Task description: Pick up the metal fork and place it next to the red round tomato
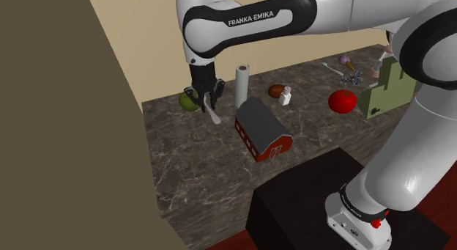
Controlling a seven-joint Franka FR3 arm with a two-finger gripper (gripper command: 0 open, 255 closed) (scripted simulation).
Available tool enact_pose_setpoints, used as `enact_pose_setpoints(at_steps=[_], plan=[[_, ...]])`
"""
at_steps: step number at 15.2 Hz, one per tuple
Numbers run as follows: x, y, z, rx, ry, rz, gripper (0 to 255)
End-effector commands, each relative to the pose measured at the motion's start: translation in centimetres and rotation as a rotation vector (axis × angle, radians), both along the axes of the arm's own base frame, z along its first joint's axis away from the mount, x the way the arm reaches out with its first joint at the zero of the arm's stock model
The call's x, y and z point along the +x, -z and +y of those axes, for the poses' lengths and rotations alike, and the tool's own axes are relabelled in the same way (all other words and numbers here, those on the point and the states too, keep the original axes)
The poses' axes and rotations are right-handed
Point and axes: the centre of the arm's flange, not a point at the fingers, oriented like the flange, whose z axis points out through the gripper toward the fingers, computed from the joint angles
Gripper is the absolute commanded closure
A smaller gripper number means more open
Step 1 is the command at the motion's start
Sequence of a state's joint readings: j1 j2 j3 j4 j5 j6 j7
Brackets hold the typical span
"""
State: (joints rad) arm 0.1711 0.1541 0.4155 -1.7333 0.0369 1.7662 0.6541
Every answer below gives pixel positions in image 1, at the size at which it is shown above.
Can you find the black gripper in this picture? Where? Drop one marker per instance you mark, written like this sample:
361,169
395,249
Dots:
202,77

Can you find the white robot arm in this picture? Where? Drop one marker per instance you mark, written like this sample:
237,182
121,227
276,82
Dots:
410,163

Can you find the green apple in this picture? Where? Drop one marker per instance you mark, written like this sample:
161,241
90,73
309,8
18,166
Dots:
187,103

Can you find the white spoon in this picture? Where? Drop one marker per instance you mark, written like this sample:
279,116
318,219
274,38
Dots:
214,117

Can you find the white paper towel roll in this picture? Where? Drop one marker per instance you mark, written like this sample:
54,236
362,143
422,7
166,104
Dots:
241,86

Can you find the red toy barn grey roof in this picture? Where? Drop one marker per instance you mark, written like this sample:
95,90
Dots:
260,126

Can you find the brown potato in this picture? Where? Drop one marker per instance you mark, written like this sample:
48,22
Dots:
275,91

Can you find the white salt shaker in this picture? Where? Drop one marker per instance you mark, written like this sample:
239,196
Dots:
285,97

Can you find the white plastic fork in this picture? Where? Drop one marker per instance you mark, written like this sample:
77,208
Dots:
332,68

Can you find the red tomato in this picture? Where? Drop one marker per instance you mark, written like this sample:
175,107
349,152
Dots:
342,101

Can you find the purple ice cream cone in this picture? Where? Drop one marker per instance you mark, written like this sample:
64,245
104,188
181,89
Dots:
345,60

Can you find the dark robot stand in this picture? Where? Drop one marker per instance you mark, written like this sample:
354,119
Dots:
296,206

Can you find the dark spiky bead cluster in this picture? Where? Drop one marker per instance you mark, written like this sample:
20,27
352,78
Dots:
351,78

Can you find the pale figurine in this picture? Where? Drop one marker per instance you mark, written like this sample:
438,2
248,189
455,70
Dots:
379,65

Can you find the olive green cardboard box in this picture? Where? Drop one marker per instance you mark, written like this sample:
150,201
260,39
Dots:
387,92

